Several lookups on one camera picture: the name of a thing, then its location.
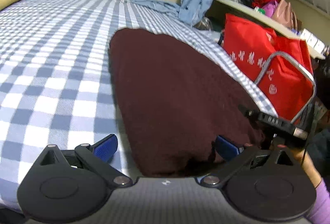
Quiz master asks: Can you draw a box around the red fabric tote bag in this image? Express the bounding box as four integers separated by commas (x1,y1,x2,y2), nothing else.
223,14,314,120

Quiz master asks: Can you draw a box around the person right hand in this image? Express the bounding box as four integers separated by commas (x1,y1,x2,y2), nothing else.
290,148,322,188

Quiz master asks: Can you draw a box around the white wall shelf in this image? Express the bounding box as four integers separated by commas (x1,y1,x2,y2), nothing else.
207,0,329,59

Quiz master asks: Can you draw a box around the pink handbag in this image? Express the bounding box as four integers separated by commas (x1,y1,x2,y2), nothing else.
271,0,298,31

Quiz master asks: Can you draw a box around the purple sleeve forearm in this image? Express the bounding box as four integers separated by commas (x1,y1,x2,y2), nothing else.
308,179,330,224

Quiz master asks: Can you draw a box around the blue white checkered bedsheet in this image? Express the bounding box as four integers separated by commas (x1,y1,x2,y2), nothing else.
1,0,276,212

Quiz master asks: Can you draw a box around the maroon vintage print sweater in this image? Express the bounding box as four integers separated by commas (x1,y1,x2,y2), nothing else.
109,28,265,177

